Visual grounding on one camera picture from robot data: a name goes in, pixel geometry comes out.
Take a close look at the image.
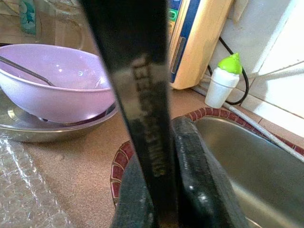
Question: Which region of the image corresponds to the white bottle green cap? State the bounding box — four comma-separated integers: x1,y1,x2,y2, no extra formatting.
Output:
204,52,243,108

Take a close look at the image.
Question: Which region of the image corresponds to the beige water ionizer appliance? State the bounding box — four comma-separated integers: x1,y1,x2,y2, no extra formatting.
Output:
166,0,235,90

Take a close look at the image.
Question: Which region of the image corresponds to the purple plastic bowl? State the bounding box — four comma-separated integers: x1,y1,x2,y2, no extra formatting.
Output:
0,44,117,122

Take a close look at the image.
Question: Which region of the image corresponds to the slim metal spoon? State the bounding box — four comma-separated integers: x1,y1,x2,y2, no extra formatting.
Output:
0,56,57,87

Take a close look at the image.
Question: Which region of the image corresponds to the black ionizer power cable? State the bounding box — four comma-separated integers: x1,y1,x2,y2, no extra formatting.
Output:
208,37,250,105

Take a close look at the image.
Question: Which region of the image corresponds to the clear bubble wrap sheet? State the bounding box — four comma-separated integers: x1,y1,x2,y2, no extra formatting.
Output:
0,135,72,228

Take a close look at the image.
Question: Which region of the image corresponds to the white water hose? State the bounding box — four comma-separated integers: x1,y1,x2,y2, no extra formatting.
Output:
193,85,304,163

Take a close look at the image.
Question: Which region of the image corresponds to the teal plastic bottle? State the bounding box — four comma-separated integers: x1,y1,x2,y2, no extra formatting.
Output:
19,0,38,36

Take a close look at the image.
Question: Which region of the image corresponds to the black kitchen utensil handle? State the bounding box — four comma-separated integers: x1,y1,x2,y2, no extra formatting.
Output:
78,0,179,228

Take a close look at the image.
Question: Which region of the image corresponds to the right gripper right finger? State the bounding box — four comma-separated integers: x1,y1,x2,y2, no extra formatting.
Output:
172,116,250,228

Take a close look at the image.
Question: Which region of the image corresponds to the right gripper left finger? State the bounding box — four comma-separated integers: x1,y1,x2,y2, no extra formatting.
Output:
111,158,159,228

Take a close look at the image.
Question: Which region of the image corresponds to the stainless steel sink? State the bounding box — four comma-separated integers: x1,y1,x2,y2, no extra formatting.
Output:
110,106,304,228

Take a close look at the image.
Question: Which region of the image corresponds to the blender with clear jar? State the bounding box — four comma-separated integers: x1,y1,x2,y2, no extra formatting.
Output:
35,0,100,55

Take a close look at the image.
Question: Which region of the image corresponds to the stainless steel plate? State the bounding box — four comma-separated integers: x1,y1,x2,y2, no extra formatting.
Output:
0,90,119,143

